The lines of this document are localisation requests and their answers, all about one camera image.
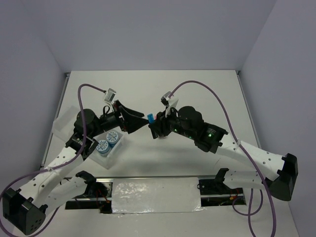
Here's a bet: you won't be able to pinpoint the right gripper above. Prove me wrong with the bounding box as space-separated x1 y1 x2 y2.
148 105 195 140

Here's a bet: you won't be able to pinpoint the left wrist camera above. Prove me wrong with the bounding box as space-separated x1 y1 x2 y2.
103 88 117 103

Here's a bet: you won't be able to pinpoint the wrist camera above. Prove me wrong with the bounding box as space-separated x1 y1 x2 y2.
161 91 179 117
103 88 117 103

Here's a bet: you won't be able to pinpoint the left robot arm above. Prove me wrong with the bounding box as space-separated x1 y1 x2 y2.
1 100 149 237

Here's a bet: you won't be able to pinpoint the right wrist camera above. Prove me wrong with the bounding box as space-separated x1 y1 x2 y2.
161 91 179 117

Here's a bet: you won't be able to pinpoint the metal table rail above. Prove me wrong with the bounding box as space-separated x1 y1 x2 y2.
59 173 257 180

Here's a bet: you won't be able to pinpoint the silver foil tape patch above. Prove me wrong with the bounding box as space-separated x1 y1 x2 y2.
112 177 202 214

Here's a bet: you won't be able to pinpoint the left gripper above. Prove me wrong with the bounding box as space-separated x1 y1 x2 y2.
89 100 149 137

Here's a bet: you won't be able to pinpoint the clear plastic organizer tray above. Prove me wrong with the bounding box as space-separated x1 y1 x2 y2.
52 106 124 169

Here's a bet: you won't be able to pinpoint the blue jar sideways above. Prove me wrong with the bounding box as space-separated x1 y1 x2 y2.
96 139 111 157

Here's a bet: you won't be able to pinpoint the blue jar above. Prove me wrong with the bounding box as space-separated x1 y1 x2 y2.
106 131 120 148

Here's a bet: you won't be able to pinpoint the blue cap highlighter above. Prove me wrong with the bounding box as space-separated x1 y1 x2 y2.
147 113 155 124

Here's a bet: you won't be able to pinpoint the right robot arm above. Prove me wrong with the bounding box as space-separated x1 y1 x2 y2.
148 106 298 201

